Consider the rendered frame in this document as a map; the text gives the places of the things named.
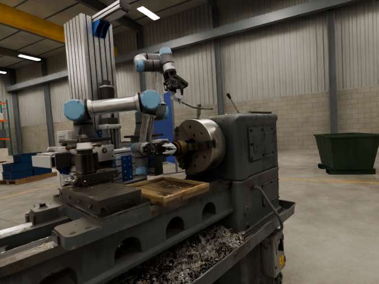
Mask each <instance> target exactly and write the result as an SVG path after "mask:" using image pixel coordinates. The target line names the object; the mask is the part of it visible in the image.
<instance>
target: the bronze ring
mask: <svg viewBox="0 0 379 284"><path fill-rule="evenodd" d="M171 143H172V144H174V145H175V147H176V148H177V150H176V152H175V153H173V154H172V155H171V156H181V157H182V156H184V155H185V154H186V153H187V152H188V151H187V145H186V142H184V141H183V140H177V141H174V142H171Z"/></svg>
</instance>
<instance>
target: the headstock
mask: <svg viewBox="0 0 379 284"><path fill-rule="evenodd" d="M199 119H209V120H212V121H213V122H215V123H216V124H217V125H218V126H219V127H220V128H221V130H222V131H223V134H224V136H225V140H226V153H225V155H224V159H223V161H222V162H221V164H220V165H219V166H217V167H216V168H214V169H212V170H208V171H204V172H200V173H198V174H192V173H189V172H187V170H185V174H186V175H192V176H201V177H206V178H215V179H224V180H233V181H243V180H245V179H247V178H248V177H250V176H252V175H255V174H257V173H260V172H262V171H265V170H268V169H270V168H273V167H276V166H278V157H277V132H276V121H277V115H276V114H263V113H234V114H224V115H218V116H208V117H200V118H199Z"/></svg>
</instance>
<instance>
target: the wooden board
mask: <svg viewBox="0 0 379 284"><path fill-rule="evenodd" d="M162 180H164V181H165V183H167V184H165V185H162V184H163V183H164V181H163V182H161V181H162ZM158 181H160V182H161V183H162V184H160V182H158ZM167 181H168V182H167ZM169 181H171V182H169ZM156 182H158V183H156ZM173 182H175V183H173ZM168 183H170V184H169V185H168ZM181 183H182V184H183V185H182V184H181ZM158 184H159V185H158ZM174 184H175V185H174ZM178 184H180V185H181V186H180V185H179V186H178ZM190 184H191V185H190ZM188 185H189V187H187V186H188ZM194 185H196V186H194ZM128 186H130V187H133V188H135V187H136V188H138V189H141V191H142V193H141V194H140V195H141V199H142V200H144V201H148V202H150V204H153V205H157V206H161V207H167V206H170V205H173V204H175V203H178V202H180V201H183V200H185V199H188V198H191V197H194V196H196V195H198V194H201V193H204V192H207V191H209V183H206V182H202V181H193V180H186V179H179V178H174V177H166V176H162V177H158V178H155V179H149V180H146V181H141V182H138V183H134V184H129V185H128ZM182 186H183V187H182ZM191 186H194V187H191ZM180 187H181V188H180ZM146 188H147V189H146ZM180 190H181V191H180ZM176 192H177V193H176ZM164 193H166V194H168V195H164ZM169 193H170V194H171V195H170V194H169ZM172 193H174V194H172ZM158 194H159V195H160V196H159V195H158ZM162 194H163V195H162ZM163 197H164V198H163Z"/></svg>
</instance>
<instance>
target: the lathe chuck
mask: <svg viewBox="0 0 379 284"><path fill-rule="evenodd" d="M181 125H182V126H183V128H184V130H185V132H186V133H187V135H188V137H189V138H190V139H193V140H192V141H191V142H190V143H195V142H202V141H211V140H214V141H215V148H206V149H197V150H192V151H193V152H195V154H192V155H191V158H190V161H189V165H188V169H187V172H189V173H192V174H198V173H200V172H204V171H208V170H211V169H213V168H214V167H215V166H216V165H217V164H218V162H219V160H220V158H221V156H222V150H223V144H222V138H221V135H220V133H219V131H218V129H217V128H216V127H215V125H214V124H213V123H211V122H210V121H208V120H206V119H187V120H185V121H183V122H182V123H181ZM175 135H176V133H174V137H173V142H174V140H175V139H176V138H175ZM213 162H215V164H214V165H213V166H211V164H212V163H213Z"/></svg>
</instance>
